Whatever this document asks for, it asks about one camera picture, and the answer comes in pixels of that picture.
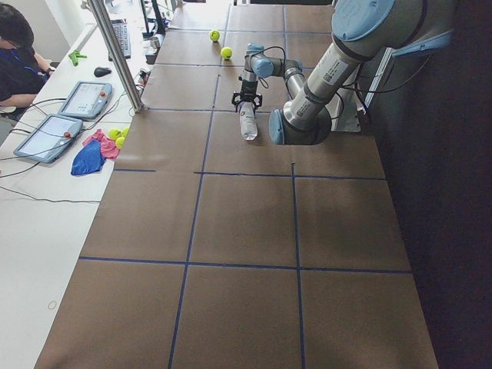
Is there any clear tennis ball can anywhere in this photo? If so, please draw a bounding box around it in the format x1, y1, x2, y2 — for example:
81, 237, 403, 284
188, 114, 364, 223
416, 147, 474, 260
239, 101, 258, 141

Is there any yellow tennis ball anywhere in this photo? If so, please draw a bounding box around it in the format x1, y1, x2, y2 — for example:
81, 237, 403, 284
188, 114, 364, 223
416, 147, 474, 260
209, 30, 221, 42
108, 128, 122, 141
221, 47, 233, 60

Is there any black keyboard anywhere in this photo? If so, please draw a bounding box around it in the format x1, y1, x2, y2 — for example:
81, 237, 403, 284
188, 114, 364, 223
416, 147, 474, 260
111, 19, 131, 58

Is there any aluminium frame post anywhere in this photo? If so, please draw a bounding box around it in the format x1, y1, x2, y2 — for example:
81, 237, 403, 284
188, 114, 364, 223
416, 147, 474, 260
88, 0, 144, 114

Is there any green clamp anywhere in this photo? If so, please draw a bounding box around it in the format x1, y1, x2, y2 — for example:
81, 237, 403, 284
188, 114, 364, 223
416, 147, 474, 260
68, 50, 87, 66

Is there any blue cloth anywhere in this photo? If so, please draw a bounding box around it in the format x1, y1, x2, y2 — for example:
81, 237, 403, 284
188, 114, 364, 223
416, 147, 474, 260
71, 140, 105, 176

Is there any person in dark shirt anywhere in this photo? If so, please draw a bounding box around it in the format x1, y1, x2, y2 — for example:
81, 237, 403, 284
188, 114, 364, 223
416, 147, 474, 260
1, 3, 55, 108

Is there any black computer mouse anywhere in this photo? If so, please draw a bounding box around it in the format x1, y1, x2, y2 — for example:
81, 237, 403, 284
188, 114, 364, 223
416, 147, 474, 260
93, 67, 111, 78

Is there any lower teach pendant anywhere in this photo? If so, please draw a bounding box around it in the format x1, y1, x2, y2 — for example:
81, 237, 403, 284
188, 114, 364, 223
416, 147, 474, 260
13, 114, 83, 164

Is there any pink cloth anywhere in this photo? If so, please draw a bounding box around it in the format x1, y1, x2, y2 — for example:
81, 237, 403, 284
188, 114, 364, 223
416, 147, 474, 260
82, 128, 120, 159

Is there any teach pendant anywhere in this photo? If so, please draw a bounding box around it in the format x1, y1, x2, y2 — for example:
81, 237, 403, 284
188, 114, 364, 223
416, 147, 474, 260
13, 114, 83, 164
58, 81, 113, 120

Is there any yellow tennis ball by post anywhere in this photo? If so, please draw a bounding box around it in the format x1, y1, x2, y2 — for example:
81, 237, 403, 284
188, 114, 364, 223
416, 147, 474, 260
108, 128, 122, 141

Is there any upper teach pendant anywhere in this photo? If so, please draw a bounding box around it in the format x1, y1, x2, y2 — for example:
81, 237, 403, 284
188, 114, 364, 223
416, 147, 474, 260
58, 81, 113, 120

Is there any silver metal cup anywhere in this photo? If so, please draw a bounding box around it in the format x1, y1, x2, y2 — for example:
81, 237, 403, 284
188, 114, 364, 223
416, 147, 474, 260
149, 35, 162, 49

